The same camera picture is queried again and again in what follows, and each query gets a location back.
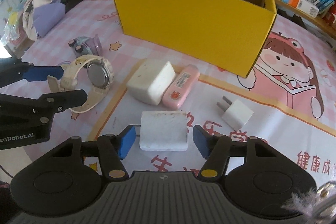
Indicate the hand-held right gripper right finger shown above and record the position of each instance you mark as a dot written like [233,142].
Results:
[200,142]

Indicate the white power adapter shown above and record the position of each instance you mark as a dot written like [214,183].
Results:
[162,132]

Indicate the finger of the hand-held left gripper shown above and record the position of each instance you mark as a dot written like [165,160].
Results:
[65,99]
[44,73]

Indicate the pink printed tablecloth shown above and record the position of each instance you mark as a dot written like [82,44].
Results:
[288,121]

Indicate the pink labelled case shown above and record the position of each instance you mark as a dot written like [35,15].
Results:
[181,87]

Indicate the yellow cardboard box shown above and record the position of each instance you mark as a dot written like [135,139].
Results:
[183,16]

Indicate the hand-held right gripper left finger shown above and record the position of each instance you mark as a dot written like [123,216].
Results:
[127,142]

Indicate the lavender cloth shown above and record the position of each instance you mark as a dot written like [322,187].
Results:
[48,16]

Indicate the small white charger plug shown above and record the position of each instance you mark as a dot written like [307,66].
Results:
[237,113]

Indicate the white bookshelf with wooden boards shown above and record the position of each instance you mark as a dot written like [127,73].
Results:
[315,22]

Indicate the purple toy car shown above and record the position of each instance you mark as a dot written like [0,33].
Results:
[88,45]

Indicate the white foam cube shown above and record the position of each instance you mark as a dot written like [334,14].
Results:
[147,82]

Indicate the white wrist watch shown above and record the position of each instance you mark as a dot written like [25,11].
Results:
[98,74]

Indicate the clear plastic bag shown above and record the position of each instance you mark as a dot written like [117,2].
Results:
[13,32]

